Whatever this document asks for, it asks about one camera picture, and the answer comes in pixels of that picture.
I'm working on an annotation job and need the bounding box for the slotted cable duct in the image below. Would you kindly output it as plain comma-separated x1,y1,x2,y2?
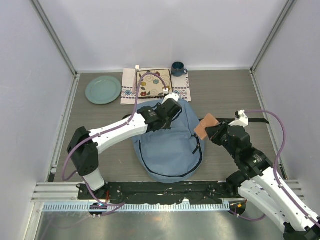
42,200,230,213

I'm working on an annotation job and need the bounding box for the purple cable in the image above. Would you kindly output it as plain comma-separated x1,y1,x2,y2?
61,72,170,183
246,109,320,228

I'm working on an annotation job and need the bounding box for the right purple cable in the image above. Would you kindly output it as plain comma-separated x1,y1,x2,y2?
246,109,320,228

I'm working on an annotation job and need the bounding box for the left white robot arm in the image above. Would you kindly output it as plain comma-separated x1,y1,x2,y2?
67,94,182,200

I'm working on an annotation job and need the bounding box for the blue student backpack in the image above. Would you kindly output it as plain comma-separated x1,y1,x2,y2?
121,99,270,185

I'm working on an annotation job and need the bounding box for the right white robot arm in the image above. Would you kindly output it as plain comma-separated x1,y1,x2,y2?
205,122,320,240

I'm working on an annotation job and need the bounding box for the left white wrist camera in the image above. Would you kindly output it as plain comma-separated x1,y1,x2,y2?
162,92,180,103

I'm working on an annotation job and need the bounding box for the dark blue mug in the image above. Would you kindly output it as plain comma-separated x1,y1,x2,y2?
171,61,188,78

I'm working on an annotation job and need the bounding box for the white patterned placemat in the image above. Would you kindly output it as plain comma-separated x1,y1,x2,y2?
120,68,192,105

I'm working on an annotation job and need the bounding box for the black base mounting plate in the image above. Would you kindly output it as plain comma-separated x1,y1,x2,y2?
93,181,240,205

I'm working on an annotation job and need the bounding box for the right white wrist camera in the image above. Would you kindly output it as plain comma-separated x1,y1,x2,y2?
228,110,249,128

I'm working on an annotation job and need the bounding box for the green round plate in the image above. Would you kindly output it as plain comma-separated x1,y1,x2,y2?
85,75,122,105

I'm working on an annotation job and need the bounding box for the white fork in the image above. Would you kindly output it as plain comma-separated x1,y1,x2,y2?
132,65,140,94

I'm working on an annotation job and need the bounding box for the square floral plate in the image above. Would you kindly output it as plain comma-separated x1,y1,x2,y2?
136,69,172,99

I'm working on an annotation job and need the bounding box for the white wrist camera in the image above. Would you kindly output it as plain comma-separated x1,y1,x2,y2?
162,92,180,103
228,110,249,128

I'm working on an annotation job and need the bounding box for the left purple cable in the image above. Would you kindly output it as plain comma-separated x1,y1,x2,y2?
61,72,170,183

